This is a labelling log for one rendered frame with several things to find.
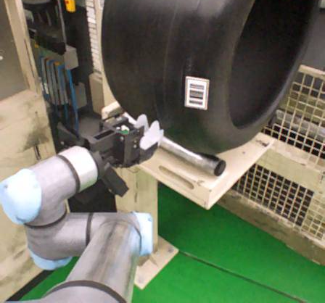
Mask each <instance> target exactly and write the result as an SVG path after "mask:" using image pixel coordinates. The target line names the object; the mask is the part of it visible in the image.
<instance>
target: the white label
mask: <svg viewBox="0 0 325 303"><path fill-rule="evenodd" d="M208 86H209V80H202V79H196V78H188V77H187V78H186V106H188V107H196V108H200V109H207V95H208Z"/></svg>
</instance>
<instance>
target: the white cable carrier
mask: <svg viewBox="0 0 325 303"><path fill-rule="evenodd" d="M86 5H88V7H87V11H89V12H88V16H89V18H88V22H89V27H90V28H89V32H90V34H89V35H90V37H91V42H92V44H91V46H92V47H93V48H91V50H92V51H93V53H92V56H93V57H94V58H93V61H94V66H95V67H94V68H95V69H98V70H100V71H101V66H100V65H101V60H100V54H99V42H98V35H97V29H96V15H95V8H94V0H88V1H87V2H86Z"/></svg>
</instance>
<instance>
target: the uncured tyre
mask: <svg viewBox="0 0 325 303"><path fill-rule="evenodd" d="M321 2H322V0H104V6H103V11H102V29H101V47H102V64H103V69H104V74H105V77H106V80H107V83H108V86H109V87H110V90H111V92H112V95H113V96H114V98H115V100H116V101H117V102H118V104H119V105H120V106H121V108H122V109H123V110H124V111H125V112H126V113H127V114H128V115H129V116H130V117H131V118H132V119H133V120H135V121H136V122H137V121H138V118H139V117H140V116H141V115H145V116H146V118H147V123H148V127H149V128H150V127H151V125H152V123H153V122H156V121H158V122H159V126H160V128H161V129H163V130H164V134H163V135H164V137H166V138H168V139H170V140H172V141H174V142H176V143H177V144H180V145H182V146H185V147H186V148H188V149H191V150H192V151H194V152H199V153H204V154H220V153H223V152H227V151H229V150H232V149H235V148H237V147H239V146H244V145H245V144H247V143H248V142H249V141H251V140H252V139H254V137H256V135H257V134H258V133H259V132H260V131H261V130H262V129H263V128H264V127H265V126H266V125H267V124H268V122H269V121H270V120H271V118H272V117H273V116H274V113H275V112H276V110H277V109H278V108H279V106H280V105H281V103H282V102H283V100H284V98H285V97H286V95H287V94H288V92H289V88H290V87H291V85H292V84H293V82H294V80H295V78H296V75H297V73H298V71H299V70H300V67H301V65H302V61H303V59H304V56H305V54H306V52H307V50H308V47H309V44H310V41H311V39H312V36H313V30H314V28H315V26H316V21H317V18H318V13H319V11H320V8H321ZM187 77H188V78H196V79H202V80H209V86H208V95H207V109H200V108H196V107H188V106H186V78H187Z"/></svg>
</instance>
